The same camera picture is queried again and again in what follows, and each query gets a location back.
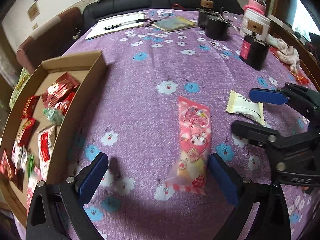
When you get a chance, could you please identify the cream white snack packet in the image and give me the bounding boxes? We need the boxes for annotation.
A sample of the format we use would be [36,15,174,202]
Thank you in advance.
[226,90,265,126]

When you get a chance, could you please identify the large white red snack packet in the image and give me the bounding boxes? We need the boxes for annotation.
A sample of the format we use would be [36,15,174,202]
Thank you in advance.
[38,125,56,181]

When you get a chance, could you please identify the pink cartoon snack packet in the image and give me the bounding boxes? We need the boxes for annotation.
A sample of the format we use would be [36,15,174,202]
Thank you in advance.
[165,96,212,195]

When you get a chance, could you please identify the green candy wrapper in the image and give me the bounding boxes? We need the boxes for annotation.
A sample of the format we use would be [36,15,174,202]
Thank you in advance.
[43,107,64,126]

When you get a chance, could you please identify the red yellow-label snack bar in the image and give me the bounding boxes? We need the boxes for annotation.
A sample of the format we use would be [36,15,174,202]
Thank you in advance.
[17,118,36,146]

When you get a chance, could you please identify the clear green-edged cracker packet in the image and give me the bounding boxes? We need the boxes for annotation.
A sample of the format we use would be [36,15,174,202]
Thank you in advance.
[26,153,35,177]

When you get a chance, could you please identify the white red sauce packet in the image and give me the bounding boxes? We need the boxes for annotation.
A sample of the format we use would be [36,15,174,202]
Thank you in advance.
[11,141,28,172]

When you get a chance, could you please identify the small red candy packet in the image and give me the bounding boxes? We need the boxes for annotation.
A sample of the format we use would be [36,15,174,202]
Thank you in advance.
[55,92,75,116]

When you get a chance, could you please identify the dark red gold snack bag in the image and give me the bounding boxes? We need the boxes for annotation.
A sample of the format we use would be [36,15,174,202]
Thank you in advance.
[1,150,24,191]

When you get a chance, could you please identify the red plastic bag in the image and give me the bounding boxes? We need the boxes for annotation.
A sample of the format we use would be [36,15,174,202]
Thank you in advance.
[270,47,311,87]

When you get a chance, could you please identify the black grinder with red label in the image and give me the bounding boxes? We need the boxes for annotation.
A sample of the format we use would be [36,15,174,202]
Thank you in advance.
[239,34,269,70]

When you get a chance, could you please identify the white cloth gloves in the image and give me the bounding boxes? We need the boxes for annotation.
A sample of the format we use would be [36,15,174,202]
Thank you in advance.
[265,34,300,75]

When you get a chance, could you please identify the cardboard box tray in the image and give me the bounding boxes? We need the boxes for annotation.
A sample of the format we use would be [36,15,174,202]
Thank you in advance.
[0,50,108,227]

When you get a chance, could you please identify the white plastic jar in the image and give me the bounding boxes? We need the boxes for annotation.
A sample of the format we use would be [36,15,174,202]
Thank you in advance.
[240,9,271,42]

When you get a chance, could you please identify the purple floral tablecloth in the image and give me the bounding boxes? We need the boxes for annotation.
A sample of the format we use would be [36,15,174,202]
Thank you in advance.
[15,8,320,240]

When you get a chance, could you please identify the pink thermos bottle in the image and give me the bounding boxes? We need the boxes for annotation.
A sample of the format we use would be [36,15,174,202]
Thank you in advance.
[243,0,266,15]

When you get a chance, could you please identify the green floral cushion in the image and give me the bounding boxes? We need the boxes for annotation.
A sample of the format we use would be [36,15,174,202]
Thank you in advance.
[9,68,30,109]

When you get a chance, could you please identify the brown armchair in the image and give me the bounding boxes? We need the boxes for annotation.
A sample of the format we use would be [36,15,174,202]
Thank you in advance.
[16,7,83,74]

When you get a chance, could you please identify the black pen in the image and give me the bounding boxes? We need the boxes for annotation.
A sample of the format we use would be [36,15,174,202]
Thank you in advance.
[104,19,145,30]

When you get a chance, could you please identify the white paper pad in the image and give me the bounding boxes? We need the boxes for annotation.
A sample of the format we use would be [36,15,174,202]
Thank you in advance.
[85,12,146,40]

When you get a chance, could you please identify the black leather sofa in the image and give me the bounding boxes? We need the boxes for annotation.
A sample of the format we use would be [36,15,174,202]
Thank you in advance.
[82,0,244,32]

